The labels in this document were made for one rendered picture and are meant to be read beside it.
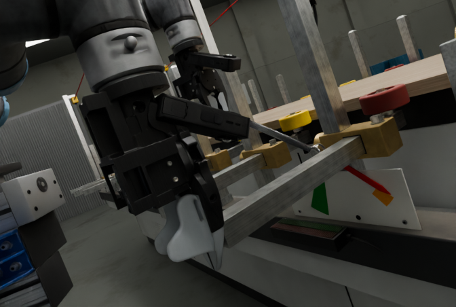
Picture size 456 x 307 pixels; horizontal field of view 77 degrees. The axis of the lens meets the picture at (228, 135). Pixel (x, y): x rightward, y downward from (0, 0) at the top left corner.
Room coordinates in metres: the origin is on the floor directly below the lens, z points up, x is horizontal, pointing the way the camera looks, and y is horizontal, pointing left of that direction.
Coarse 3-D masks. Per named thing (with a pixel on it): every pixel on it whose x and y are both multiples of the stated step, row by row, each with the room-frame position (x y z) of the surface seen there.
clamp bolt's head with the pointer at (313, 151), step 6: (318, 144) 0.52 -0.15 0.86; (312, 150) 0.52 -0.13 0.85; (312, 156) 0.52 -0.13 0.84; (348, 168) 0.48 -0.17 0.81; (354, 168) 0.48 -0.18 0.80; (354, 174) 0.48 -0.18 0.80; (360, 174) 0.47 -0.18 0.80; (366, 180) 0.46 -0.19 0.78; (372, 180) 0.45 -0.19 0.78; (372, 186) 0.46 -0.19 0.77; (378, 186) 0.45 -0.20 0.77; (384, 192) 0.44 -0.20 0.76
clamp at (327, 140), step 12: (336, 132) 0.49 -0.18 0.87; (348, 132) 0.47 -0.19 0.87; (360, 132) 0.45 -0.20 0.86; (372, 132) 0.44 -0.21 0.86; (384, 132) 0.43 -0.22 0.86; (396, 132) 0.45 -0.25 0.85; (324, 144) 0.51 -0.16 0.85; (372, 144) 0.44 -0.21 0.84; (384, 144) 0.43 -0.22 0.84; (396, 144) 0.44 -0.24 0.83; (360, 156) 0.46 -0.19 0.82; (372, 156) 0.45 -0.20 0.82; (384, 156) 0.43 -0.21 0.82
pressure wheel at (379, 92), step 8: (384, 88) 0.53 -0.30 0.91; (392, 88) 0.50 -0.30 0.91; (400, 88) 0.50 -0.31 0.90; (368, 96) 0.52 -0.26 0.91; (376, 96) 0.51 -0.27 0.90; (384, 96) 0.50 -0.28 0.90; (392, 96) 0.50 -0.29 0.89; (400, 96) 0.50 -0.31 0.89; (408, 96) 0.51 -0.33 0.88; (360, 104) 0.55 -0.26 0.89; (368, 104) 0.52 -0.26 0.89; (376, 104) 0.51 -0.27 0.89; (384, 104) 0.50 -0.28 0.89; (392, 104) 0.50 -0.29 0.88; (400, 104) 0.50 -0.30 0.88; (368, 112) 0.53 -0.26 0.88; (376, 112) 0.52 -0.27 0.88; (384, 112) 0.53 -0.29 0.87; (392, 112) 0.53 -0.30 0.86
